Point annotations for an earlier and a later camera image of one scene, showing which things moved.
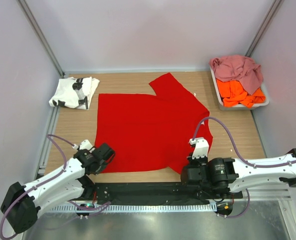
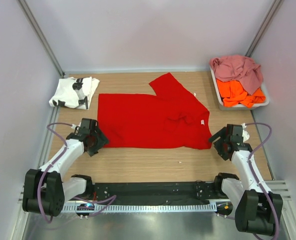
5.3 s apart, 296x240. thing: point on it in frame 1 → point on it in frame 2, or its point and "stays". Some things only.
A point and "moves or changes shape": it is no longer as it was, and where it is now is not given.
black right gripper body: x=195 y=163 → x=219 y=145
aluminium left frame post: x=41 y=36 stays
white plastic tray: x=239 y=107 stays
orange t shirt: x=233 y=94 stays
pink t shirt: x=239 y=68 stays
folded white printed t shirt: x=74 y=92 stays
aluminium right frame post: x=276 y=5 stays
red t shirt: x=151 y=132 moves or changes shape
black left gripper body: x=101 y=167 → x=99 y=140
